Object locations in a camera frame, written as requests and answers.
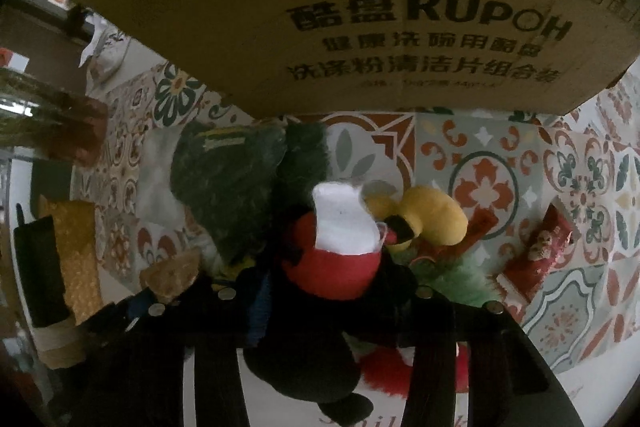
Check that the red fluffy plush toy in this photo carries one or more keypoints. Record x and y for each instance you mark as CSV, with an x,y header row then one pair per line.
x,y
390,369

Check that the patterned tablecloth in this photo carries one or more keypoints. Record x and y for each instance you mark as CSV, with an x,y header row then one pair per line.
x,y
480,187

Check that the glass vase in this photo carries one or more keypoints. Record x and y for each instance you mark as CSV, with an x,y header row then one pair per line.
x,y
60,127

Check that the red snack packet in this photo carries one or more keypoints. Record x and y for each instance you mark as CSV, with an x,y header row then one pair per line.
x,y
537,252

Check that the yellow chair cushion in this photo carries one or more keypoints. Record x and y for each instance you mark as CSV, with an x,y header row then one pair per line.
x,y
75,257

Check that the green fluffy plush toy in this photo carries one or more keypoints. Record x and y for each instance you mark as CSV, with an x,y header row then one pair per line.
x,y
460,279

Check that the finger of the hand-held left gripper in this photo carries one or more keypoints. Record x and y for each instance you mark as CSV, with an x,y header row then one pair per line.
x,y
117,319

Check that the brown plush toy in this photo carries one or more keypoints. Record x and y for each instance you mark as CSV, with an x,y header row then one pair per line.
x,y
170,274

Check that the yellow plush toy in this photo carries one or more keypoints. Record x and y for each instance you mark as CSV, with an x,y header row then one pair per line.
x,y
435,212

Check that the dark green plush toy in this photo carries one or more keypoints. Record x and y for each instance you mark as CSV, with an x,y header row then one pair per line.
x,y
225,177

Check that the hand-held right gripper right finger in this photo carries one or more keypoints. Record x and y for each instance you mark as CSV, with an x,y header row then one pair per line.
x,y
430,307

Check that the black red white plush toy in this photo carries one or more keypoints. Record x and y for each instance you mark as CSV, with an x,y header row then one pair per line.
x,y
330,272

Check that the dark chair with yellow cushion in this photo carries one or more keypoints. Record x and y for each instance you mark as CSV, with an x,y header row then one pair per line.
x,y
37,272

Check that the patterned cloth bag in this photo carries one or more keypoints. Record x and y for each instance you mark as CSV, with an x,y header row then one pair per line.
x,y
107,54

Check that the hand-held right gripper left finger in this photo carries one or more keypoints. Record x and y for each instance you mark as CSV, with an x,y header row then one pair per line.
x,y
256,312

